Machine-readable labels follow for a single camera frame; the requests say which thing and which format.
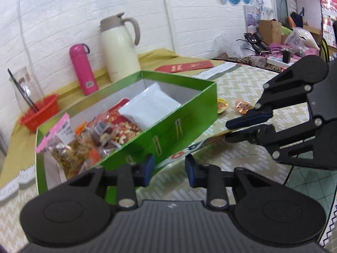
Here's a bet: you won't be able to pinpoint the small orange candy packet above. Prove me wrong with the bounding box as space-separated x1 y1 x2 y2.
235 99 254 115

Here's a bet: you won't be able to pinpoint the cream thermal jug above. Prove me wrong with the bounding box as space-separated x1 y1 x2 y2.
100 13 140 82

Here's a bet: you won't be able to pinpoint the pink thermos bottle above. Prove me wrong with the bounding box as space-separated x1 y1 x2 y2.
69 43 98 95

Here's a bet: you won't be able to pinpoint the pink-topped dried snack bag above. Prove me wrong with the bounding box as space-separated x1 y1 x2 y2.
35 113 90 179

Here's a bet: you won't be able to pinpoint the beige patterned table mat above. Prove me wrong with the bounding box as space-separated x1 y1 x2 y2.
0 63 317 251

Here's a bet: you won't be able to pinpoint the small jelly cup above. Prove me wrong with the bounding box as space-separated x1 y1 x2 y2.
217 98 229 114

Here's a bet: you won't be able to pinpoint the white snack pouch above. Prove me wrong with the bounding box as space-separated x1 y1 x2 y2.
118 83 181 131

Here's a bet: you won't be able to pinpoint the black chopsticks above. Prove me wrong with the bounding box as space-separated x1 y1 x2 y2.
7 69 42 113

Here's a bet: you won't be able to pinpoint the yellow-green tablecloth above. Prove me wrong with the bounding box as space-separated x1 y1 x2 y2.
0 47 225 187

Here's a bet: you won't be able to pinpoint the red envelope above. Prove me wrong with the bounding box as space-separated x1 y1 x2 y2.
155 60 214 73

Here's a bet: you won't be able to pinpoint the red plastic basket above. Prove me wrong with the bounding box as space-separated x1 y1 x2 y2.
19 94 59 133

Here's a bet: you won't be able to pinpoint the white green chip bag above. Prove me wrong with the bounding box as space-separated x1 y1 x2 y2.
155 130 231 170

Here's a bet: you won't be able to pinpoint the mixed nuts packet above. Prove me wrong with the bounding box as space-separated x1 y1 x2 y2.
86 98 142 157

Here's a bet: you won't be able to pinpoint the green cardboard box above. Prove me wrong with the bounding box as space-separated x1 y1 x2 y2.
35 70 219 206

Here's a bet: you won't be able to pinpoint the brown cardboard box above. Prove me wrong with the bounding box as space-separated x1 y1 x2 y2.
259 20 282 44

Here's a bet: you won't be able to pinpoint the clear glass carafe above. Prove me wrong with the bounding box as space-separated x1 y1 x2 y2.
8 67 44 114

